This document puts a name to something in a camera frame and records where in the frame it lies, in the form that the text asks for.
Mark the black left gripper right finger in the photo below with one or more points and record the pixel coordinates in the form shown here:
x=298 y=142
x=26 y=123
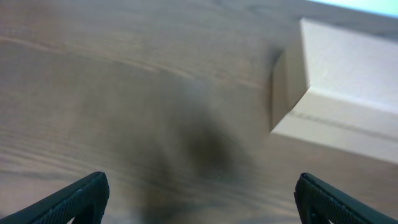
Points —
x=320 y=203

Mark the brown cardboard box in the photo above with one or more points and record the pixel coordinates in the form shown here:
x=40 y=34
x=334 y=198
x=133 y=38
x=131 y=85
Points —
x=338 y=88

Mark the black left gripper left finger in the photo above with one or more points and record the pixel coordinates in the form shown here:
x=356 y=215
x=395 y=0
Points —
x=82 y=202

